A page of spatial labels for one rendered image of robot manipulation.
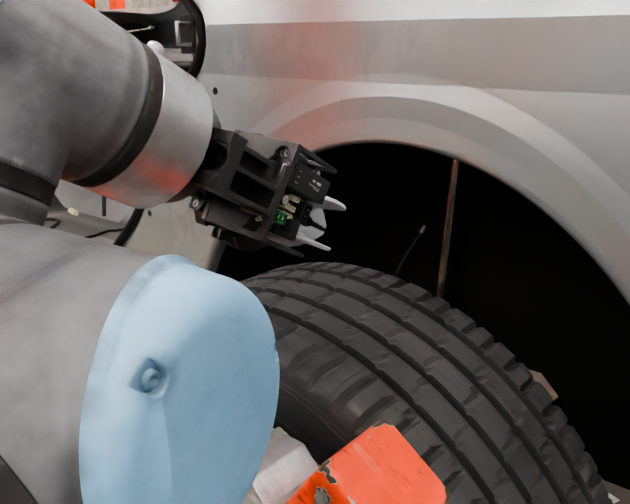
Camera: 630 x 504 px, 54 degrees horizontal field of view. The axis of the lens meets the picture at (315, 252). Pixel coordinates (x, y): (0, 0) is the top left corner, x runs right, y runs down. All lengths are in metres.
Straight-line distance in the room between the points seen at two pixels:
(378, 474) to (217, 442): 0.24
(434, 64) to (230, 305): 0.57
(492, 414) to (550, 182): 0.25
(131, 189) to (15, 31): 0.11
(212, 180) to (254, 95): 0.53
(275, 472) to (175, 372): 0.32
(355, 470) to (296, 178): 0.20
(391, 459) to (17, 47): 0.33
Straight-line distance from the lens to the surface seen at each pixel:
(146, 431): 0.17
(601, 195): 0.67
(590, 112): 0.67
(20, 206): 0.31
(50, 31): 0.32
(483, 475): 0.54
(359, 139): 0.79
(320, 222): 0.56
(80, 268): 0.21
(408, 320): 0.62
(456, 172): 1.03
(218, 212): 0.45
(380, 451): 0.44
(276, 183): 0.42
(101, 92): 0.33
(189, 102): 0.37
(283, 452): 0.50
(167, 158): 0.36
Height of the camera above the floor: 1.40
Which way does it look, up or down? 17 degrees down
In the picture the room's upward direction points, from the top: straight up
